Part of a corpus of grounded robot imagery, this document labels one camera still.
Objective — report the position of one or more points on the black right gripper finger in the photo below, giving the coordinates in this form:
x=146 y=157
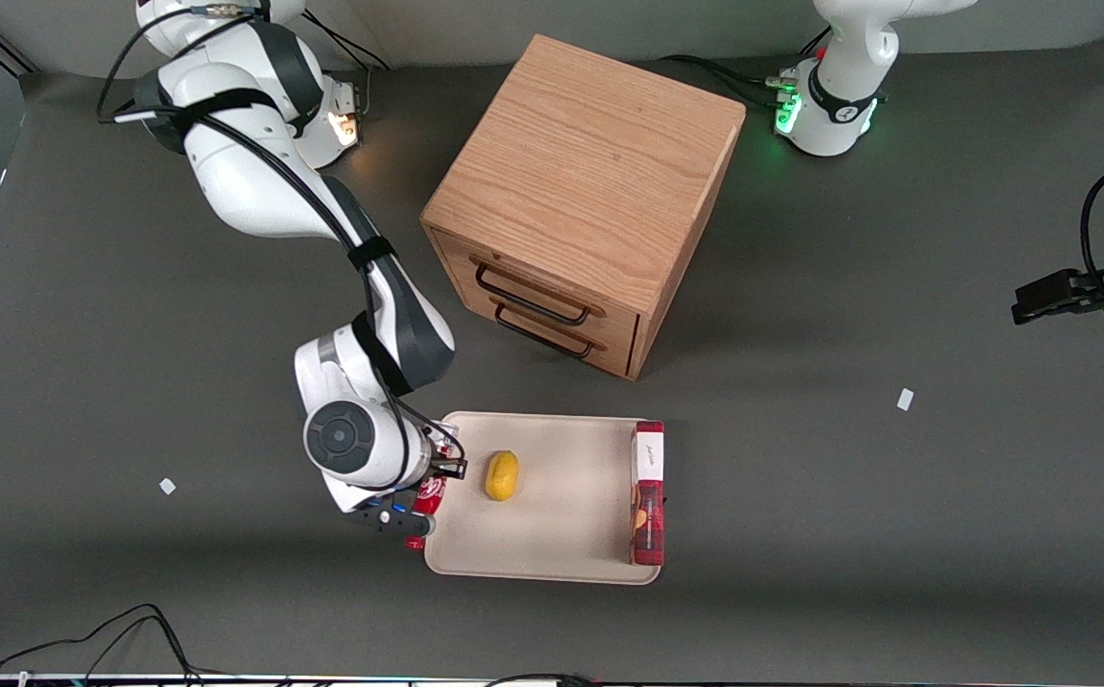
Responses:
x=451 y=468

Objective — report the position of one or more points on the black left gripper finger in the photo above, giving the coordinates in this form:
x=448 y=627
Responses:
x=1048 y=283
x=1048 y=310

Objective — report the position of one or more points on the red coke bottle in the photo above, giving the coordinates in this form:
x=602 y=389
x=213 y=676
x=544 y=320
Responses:
x=432 y=492

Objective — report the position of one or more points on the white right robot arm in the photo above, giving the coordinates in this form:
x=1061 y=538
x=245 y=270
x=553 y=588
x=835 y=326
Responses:
x=246 y=181

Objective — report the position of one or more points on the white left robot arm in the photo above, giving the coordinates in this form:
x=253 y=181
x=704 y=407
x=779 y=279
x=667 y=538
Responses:
x=843 y=86

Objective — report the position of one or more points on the beige plastic tray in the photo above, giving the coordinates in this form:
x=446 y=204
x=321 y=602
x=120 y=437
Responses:
x=561 y=515

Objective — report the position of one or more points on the yellow lemon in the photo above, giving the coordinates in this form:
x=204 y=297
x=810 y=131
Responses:
x=502 y=475

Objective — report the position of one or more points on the red snack box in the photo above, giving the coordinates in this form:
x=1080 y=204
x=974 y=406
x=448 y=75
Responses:
x=648 y=496

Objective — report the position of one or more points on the wooden drawer cabinet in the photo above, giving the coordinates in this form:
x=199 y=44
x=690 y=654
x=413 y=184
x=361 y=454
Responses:
x=590 y=172

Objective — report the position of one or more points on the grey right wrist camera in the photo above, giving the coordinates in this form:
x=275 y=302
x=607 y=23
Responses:
x=389 y=522

